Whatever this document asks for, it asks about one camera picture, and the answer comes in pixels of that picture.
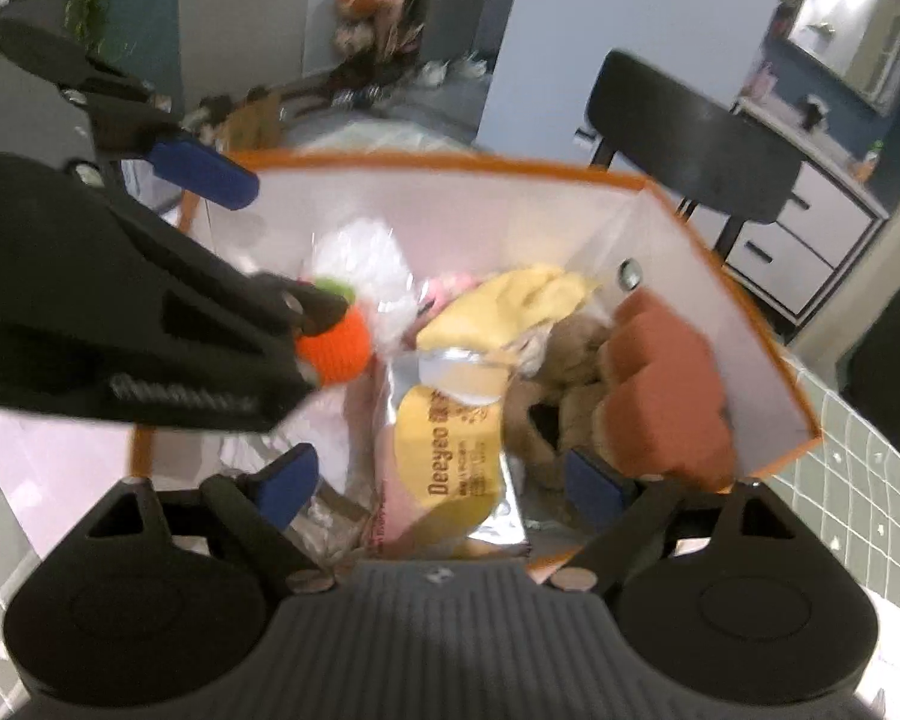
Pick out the orange cardboard box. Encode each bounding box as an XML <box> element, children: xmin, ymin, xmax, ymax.
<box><xmin>128</xmin><ymin>149</ymin><xmax>826</xmax><ymax>587</ymax></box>

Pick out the brown sponge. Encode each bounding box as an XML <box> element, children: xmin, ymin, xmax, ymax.
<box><xmin>593</xmin><ymin>288</ymin><xmax>736</xmax><ymax>491</ymax></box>

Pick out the pink white crochet item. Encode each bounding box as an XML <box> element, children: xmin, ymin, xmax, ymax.
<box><xmin>418</xmin><ymin>273</ymin><xmax>479</xmax><ymax>316</ymax></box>

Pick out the pink yellow snack packet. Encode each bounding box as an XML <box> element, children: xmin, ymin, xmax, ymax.
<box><xmin>365</xmin><ymin>348</ymin><xmax>528</xmax><ymax>559</ymax></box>

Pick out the white soft ball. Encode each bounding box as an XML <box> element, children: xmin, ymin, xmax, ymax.
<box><xmin>308</xmin><ymin>218</ymin><xmax>419</xmax><ymax>338</ymax></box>

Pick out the black chair right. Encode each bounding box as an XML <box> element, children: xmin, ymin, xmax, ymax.
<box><xmin>842</xmin><ymin>290</ymin><xmax>900</xmax><ymax>451</ymax></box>

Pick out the black chair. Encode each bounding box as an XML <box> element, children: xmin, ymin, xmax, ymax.
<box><xmin>585</xmin><ymin>49</ymin><xmax>803</xmax><ymax>259</ymax></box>
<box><xmin>842</xmin><ymin>290</ymin><xmax>900</xmax><ymax>451</ymax></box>

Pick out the orange red crochet fruit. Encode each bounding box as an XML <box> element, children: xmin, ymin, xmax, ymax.
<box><xmin>295</xmin><ymin>277</ymin><xmax>374</xmax><ymax>387</ymax></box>

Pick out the green cap bottle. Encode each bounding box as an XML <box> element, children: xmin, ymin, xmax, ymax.
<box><xmin>854</xmin><ymin>140</ymin><xmax>883</xmax><ymax>184</ymax></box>

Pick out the white drawer cabinet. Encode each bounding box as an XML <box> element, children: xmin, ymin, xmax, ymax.
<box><xmin>725</xmin><ymin>94</ymin><xmax>888</xmax><ymax>338</ymax></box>

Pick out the yellow cleaning cloth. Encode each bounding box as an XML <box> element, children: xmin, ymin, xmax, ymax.
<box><xmin>416</xmin><ymin>263</ymin><xmax>596</xmax><ymax>353</ymax></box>

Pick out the wall mirror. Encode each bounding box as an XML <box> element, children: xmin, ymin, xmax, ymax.
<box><xmin>784</xmin><ymin>0</ymin><xmax>900</xmax><ymax>114</ymax></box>

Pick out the brown cardboard box on floor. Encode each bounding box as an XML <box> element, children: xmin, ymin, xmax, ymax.
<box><xmin>217</xmin><ymin>93</ymin><xmax>283</xmax><ymax>153</ymax></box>

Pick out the green checked tablecloth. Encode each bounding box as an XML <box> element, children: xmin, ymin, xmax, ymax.
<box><xmin>0</xmin><ymin>364</ymin><xmax>900</xmax><ymax>717</ymax></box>

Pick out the black chair left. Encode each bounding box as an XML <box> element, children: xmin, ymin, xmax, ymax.
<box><xmin>585</xmin><ymin>49</ymin><xmax>803</xmax><ymax>259</ymax></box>

